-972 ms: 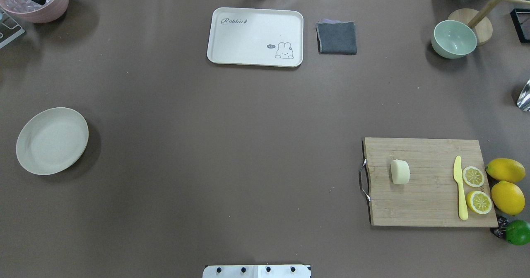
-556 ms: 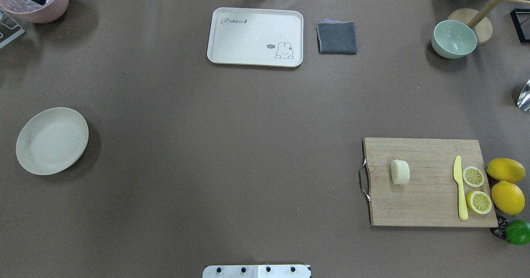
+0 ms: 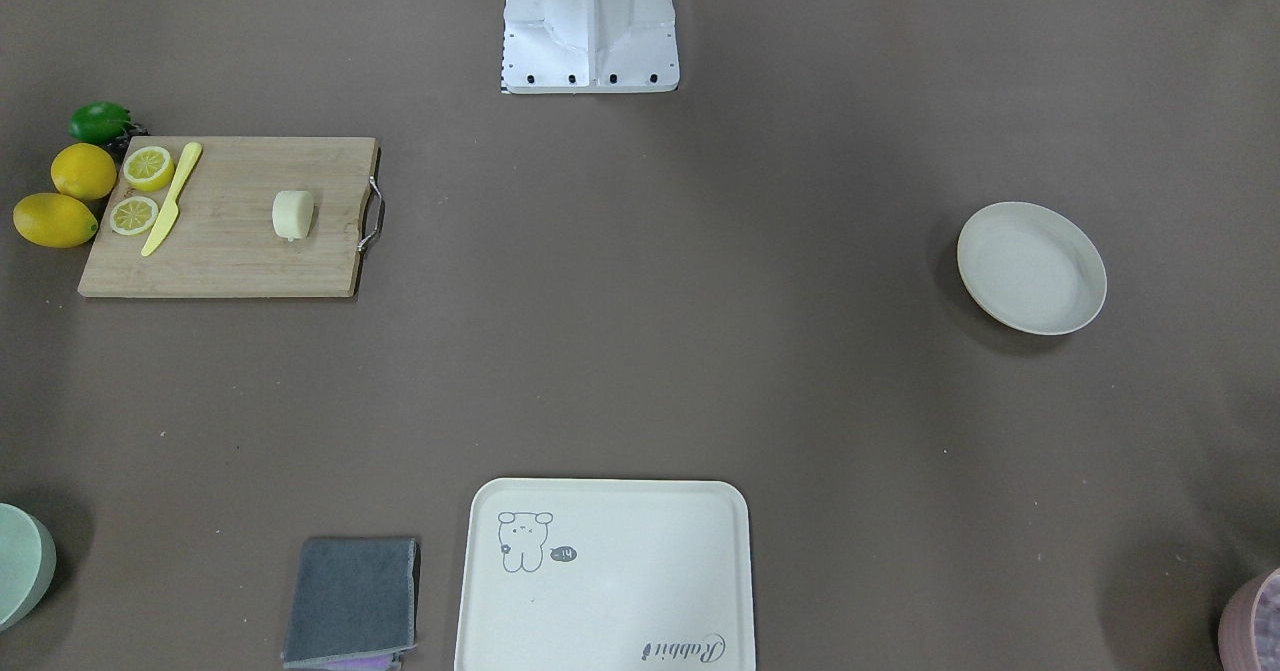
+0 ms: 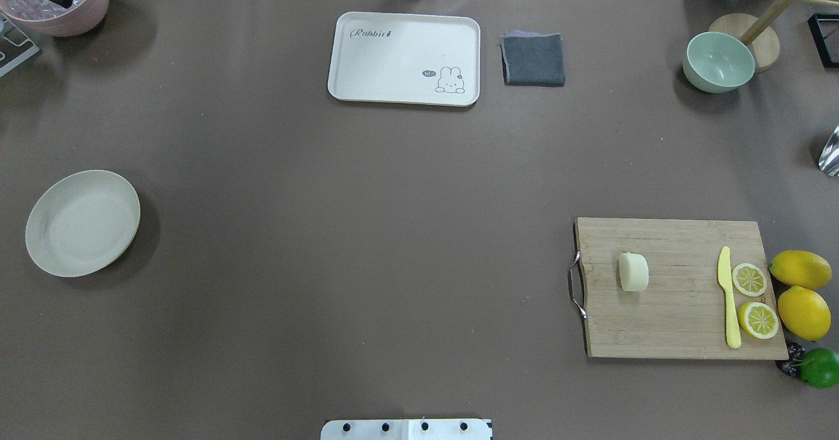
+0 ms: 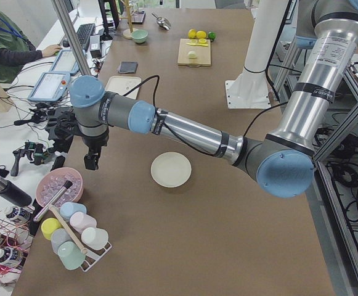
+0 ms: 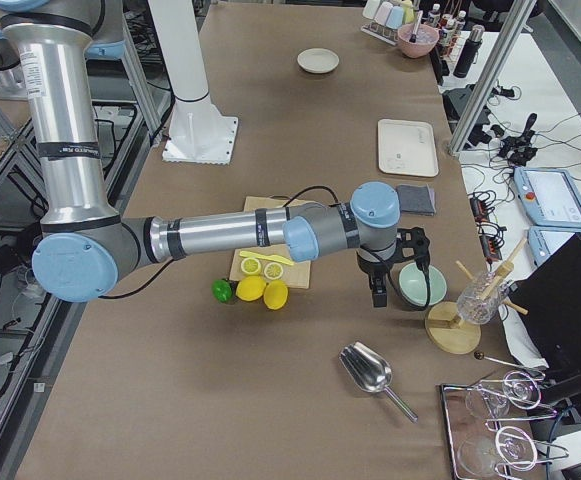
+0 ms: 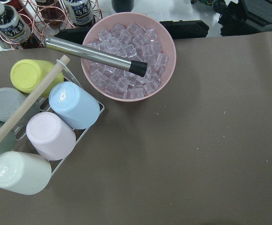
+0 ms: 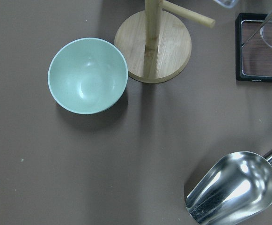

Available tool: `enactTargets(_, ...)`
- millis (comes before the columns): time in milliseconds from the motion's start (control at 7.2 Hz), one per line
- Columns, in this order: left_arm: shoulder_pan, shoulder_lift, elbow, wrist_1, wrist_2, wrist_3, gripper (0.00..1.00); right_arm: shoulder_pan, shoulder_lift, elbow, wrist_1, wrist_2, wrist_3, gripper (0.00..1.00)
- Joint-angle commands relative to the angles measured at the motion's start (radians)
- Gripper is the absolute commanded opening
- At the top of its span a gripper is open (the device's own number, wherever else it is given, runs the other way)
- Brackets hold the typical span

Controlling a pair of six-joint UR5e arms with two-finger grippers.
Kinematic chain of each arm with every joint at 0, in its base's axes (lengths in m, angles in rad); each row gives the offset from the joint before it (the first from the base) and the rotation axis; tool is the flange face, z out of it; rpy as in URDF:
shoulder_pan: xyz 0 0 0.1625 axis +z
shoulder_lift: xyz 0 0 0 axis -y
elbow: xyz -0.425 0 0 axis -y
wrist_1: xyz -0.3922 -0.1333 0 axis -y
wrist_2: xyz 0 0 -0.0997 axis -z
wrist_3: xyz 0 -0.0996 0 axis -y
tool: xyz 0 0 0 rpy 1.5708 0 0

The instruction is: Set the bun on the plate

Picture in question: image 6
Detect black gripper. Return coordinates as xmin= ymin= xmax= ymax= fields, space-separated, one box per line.
xmin=356 ymin=227 xmax=430 ymax=308

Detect cream round plate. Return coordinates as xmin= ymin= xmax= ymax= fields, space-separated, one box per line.
xmin=297 ymin=48 xmax=340 ymax=74

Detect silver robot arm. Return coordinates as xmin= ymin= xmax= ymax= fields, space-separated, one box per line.
xmin=0 ymin=1 xmax=430 ymax=307

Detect cream rabbit tray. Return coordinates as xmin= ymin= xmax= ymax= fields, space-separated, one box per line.
xmin=377 ymin=119 xmax=439 ymax=178

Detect metal glass rack tray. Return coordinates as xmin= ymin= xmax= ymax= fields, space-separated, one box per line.
xmin=439 ymin=370 xmax=581 ymax=479

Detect light green bowl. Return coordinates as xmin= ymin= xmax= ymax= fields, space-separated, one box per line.
xmin=399 ymin=262 xmax=447 ymax=306

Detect wooden cup stand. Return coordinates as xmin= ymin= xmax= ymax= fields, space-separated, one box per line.
xmin=425 ymin=238 xmax=528 ymax=354

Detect wooden cutting board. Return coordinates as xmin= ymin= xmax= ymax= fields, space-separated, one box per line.
xmin=230 ymin=195 xmax=329 ymax=291

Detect metal ice scoop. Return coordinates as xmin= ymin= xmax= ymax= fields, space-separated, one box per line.
xmin=339 ymin=341 xmax=419 ymax=423

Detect grey folded cloth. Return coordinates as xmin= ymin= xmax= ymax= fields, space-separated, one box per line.
xmin=395 ymin=184 xmax=436 ymax=216

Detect yellow plastic knife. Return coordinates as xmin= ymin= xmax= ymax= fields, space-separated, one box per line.
xmin=238 ymin=250 xmax=295 ymax=266

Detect whole yellow lemon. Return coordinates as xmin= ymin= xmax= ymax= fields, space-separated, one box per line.
xmin=236 ymin=276 xmax=267 ymax=302
xmin=263 ymin=280 xmax=289 ymax=311

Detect clear glass on stand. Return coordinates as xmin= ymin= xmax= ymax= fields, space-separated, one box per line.
xmin=457 ymin=271 xmax=507 ymax=325

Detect lemon half near knife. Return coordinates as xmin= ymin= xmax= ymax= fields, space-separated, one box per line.
xmin=262 ymin=262 xmax=285 ymax=281

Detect lemon half far side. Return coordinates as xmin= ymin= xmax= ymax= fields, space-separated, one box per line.
xmin=240 ymin=257 xmax=262 ymax=276

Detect green lime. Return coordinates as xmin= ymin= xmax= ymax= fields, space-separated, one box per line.
xmin=211 ymin=279 xmax=234 ymax=303

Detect blue teach pendant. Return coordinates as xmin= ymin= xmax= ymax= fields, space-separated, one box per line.
xmin=527 ymin=226 xmax=581 ymax=267
xmin=513 ymin=167 xmax=581 ymax=230

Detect black monitor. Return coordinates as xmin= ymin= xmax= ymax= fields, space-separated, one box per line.
xmin=510 ymin=233 xmax=581 ymax=379

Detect pink bowl with ice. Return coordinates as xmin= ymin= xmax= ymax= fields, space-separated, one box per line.
xmin=397 ymin=24 xmax=439 ymax=59

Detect black thermos bottle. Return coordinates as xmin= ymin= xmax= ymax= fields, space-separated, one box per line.
xmin=453 ymin=25 xmax=485 ymax=78

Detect white cup rack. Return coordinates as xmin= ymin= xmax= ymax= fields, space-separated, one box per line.
xmin=360 ymin=0 xmax=419 ymax=46

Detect metal tongs in bowl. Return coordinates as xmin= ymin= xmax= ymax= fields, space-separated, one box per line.
xmin=409 ymin=10 xmax=423 ymax=43

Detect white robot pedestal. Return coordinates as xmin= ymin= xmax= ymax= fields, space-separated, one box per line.
xmin=149 ymin=0 xmax=238 ymax=165

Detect aluminium frame post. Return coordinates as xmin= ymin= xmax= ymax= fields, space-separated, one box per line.
xmin=448 ymin=0 xmax=536 ymax=157

